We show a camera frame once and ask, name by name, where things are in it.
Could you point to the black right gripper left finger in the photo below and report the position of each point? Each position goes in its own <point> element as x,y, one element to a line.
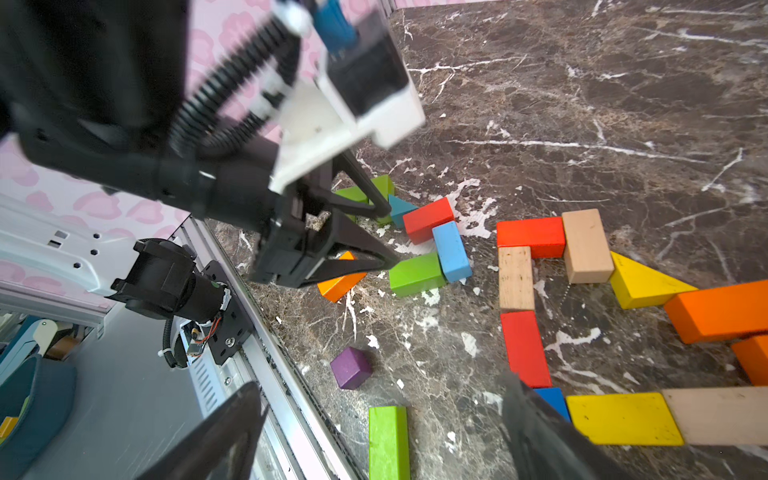
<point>223,446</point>

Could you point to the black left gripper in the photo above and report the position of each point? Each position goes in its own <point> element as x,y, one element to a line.
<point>234,190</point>

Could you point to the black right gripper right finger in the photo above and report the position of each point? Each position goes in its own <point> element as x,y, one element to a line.
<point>543,445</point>

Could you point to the blue small block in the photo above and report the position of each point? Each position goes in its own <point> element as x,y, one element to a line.
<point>556,399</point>

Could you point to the teal triangle block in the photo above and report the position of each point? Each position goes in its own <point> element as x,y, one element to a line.
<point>399,208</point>

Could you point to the red block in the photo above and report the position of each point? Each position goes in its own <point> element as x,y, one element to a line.
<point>525,353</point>
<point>544,236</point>
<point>419,224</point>

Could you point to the yellow rectangular block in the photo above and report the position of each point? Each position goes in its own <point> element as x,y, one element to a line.
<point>625,419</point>

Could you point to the orange block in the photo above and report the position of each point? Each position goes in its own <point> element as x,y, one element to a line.
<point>719,314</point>
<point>333,290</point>
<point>752,356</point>

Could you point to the light blue block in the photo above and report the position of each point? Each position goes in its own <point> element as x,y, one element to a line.
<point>454,261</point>

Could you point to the purple small block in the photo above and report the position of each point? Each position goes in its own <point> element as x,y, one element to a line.
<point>351,368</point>

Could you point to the green block bottom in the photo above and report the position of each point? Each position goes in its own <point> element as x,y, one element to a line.
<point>388,443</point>

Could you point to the tan block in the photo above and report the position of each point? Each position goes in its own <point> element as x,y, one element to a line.
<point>516,292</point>
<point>587,254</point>
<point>733,416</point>

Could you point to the yellow triangle block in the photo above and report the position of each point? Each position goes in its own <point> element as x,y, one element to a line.
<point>637,286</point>

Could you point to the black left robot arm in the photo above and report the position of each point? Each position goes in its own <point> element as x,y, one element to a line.
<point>94,89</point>

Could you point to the aluminium front rail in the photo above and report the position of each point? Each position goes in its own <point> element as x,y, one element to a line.
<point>297,441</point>

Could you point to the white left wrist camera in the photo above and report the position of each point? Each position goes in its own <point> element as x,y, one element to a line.
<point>361,91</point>

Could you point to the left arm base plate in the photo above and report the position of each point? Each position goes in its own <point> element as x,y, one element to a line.
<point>224,333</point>

